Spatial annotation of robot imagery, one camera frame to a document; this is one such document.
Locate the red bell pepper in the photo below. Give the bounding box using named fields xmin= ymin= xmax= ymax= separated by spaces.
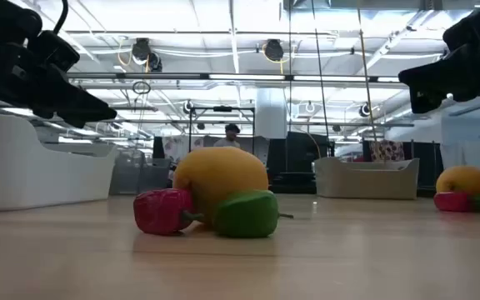
xmin=132 ymin=187 xmax=204 ymax=236
xmin=432 ymin=191 xmax=473 ymax=213

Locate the thin black hanging cable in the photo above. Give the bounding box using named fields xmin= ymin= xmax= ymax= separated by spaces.
xmin=287 ymin=0 xmax=293 ymax=138

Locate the black partition panel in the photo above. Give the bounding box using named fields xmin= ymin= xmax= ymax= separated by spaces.
xmin=362 ymin=140 xmax=445 ymax=198

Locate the person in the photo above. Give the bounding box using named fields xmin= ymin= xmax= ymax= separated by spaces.
xmin=213 ymin=122 xmax=243 ymax=149

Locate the yellow hanging cable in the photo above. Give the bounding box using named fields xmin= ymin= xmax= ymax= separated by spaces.
xmin=355 ymin=0 xmax=379 ymax=145

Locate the white pillar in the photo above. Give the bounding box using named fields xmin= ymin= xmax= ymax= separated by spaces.
xmin=255 ymin=87 xmax=288 ymax=140

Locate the long ceiling light bar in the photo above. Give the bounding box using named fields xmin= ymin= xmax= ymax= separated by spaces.
xmin=67 ymin=72 xmax=410 ymax=83

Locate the white hanging cloth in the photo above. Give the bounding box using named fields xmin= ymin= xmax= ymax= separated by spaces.
xmin=439 ymin=140 xmax=480 ymax=180

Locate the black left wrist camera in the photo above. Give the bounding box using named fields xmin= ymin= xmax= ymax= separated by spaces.
xmin=27 ymin=30 xmax=81 ymax=74

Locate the black left wrist camera cable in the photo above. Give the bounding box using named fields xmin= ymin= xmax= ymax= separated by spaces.
xmin=52 ymin=0 xmax=70 ymax=36

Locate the black background gantry frame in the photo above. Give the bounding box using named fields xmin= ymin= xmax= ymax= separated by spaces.
xmin=187 ymin=105 xmax=256 ymax=156

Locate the white plastic basket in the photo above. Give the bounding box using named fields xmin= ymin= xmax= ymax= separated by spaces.
xmin=0 ymin=112 xmax=119 ymax=212

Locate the floral patterned cloth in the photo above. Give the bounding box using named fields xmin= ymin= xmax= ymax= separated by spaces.
xmin=368 ymin=139 xmax=406 ymax=163

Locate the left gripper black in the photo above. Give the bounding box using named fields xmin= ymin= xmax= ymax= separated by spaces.
xmin=0 ymin=41 xmax=118 ymax=129

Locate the grey plastic basket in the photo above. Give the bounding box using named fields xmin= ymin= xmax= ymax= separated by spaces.
xmin=313 ymin=157 xmax=420 ymax=200

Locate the black computer tower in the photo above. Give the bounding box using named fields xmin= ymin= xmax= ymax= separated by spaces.
xmin=267 ymin=131 xmax=335 ymax=195

